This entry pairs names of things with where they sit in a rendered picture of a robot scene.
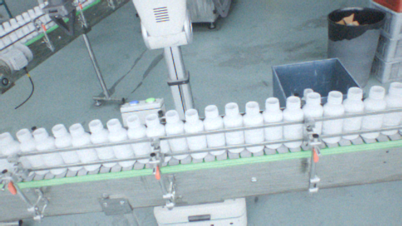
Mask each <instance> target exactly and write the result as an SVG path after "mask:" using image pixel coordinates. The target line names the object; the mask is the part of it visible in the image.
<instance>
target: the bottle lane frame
mask: <svg viewBox="0 0 402 226"><path fill-rule="evenodd" d="M388 139H389V141H383V142H379V141H378V140H377V139H376V142H375V143H366V142H365V141H364V140H363V142H364V143H363V144H355V145H354V144H353V143H352V142H351V145H349V146H341V145H340V144H339V143H338V146H337V148H328V147H327V145H326V148H325V149H322V150H320V152H321V154H322V157H319V158H318V160H317V162H316V167H315V169H316V170H315V174H316V175H317V177H319V181H318V184H317V187H318V189H319V190H324V189H331V188H340V187H344V186H356V185H369V184H375V183H387V182H394V181H402V137H401V139H400V140H394V141H392V140H390V138H388ZM310 159H311V151H309V150H308V151H304V150H302V148H301V151H297V152H290V150H288V152H287V153H278V151H276V154H269V155H266V153H265V152H264V155H262V156H253V154H252V153H251V157H248V158H241V155H239V158H238V159H229V156H227V160H221V161H218V160H217V158H215V161H209V162H205V160H203V162H202V163H193V161H192V160H191V163H190V164H181V162H179V165H174V166H170V164H167V166H163V167H162V168H160V169H161V173H162V175H163V179H164V182H165V185H166V189H167V191H170V183H171V182H169V181H168V178H167V176H168V175H173V177H174V180H175V182H173V184H176V187H177V191H176V192H175V199H174V201H175V202H176V205H177V204H184V203H196V202H209V201H216V200H229V199H236V198H248V197H255V196H268V195H278V194H281V193H293V192H299V191H308V185H309V180H308V177H309V176H310ZM77 173H78V172H77ZM151 173H152V169H151V168H146V165H145V166H144V168H143V169H134V166H133V168H132V170H127V171H123V168H121V170H120V171H116V172H111V170H110V172H108V173H100V170H99V172H98V173H97V174H92V175H90V174H89V172H88V173H87V174H86V175H80V176H78V175H77V174H76V175H75V176H69V177H67V175H65V177H63V178H55V177H54V178H52V179H45V177H44V178H43V179H42V180H34V179H35V178H34V179H33V180H32V181H23V180H22V181H21V182H17V184H18V186H19V187H20V188H21V190H22V192H23V193H24V194H25V196H27V197H28V199H29V201H30V202H31V203H32V204H33V205H34V204H36V202H37V200H38V198H39V196H38V195H37V193H36V191H35V190H38V189H40V190H41V192H42V193H43V195H42V196H41V197H42V198H44V197H45V198H46V199H47V200H48V202H49V203H47V205H46V208H45V211H44V213H43V214H44V216H45V217H56V216H62V215H74V214H81V213H94V212H103V209H102V207H101V205H100V204H99V202H100V200H102V198H110V197H117V196H123V197H124V198H127V199H128V202H129V204H130V206H131V209H139V208H151V207H164V205H166V202H165V200H164V198H163V193H162V190H161V186H160V183H159V181H158V179H157V178H156V176H152V175H151ZM3 185H4V184H2V183H1V184H0V222H5V221H12V220H24V219H31V218H34V216H33V214H32V213H29V212H28V207H27V206H26V205H25V203H23V201H22V200H21V199H20V197H19V196H18V194H15V195H14V194H12V193H11V191H10V190H9V189H8V188H6V190H5V191H1V188H2V187H3Z"/></svg>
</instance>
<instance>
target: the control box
mask: <svg viewBox="0 0 402 226"><path fill-rule="evenodd" d="M159 110H163V111H165V114H166V110H165V104H164V100H163V99H155V100H154V101H152V102H147V101H146V100H144V101H138V103H135V104H130V103H129V102H128V103H126V104H125V105H123V106H122V107H121V115H122V121H123V124H124V126H128V123H127V118H128V117H129V116H132V115H137V116H138V118H139V120H140V121H141V124H146V117H147V116H148V115H150V114H156V115H158V111H159Z"/></svg>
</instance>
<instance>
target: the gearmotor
mask: <svg viewBox="0 0 402 226"><path fill-rule="evenodd" d="M32 59H33V53H32V51H31V50H30V48H29V47H27V46H26V45H24V44H17V45H16V46H15V47H13V48H12V49H10V50H7V51H5V52H4V53H2V54H0V94H1V95H2V94H4V93H5V92H7V91H8V90H9V89H11V87H13V86H14V85H15V83H14V81H13V79H12V78H11V74H12V73H14V72H16V71H17V70H21V68H23V70H25V72H26V74H27V76H28V78H29V80H30V82H31V84H32V92H31V94H30V96H29V97H28V98H27V99H26V100H25V101H24V102H23V103H22V104H24V103H25V102H26V101H27V100H28V99H29V98H30V97H31V95H32V93H33V89H34V86H33V82H32V81H31V79H30V76H29V74H28V72H27V71H26V66H25V65H27V64H28V62H30V61H32ZM22 104H20V105H19V106H21V105H22ZM19 106H17V107H15V110H16V109H17V108H18V107H19Z"/></svg>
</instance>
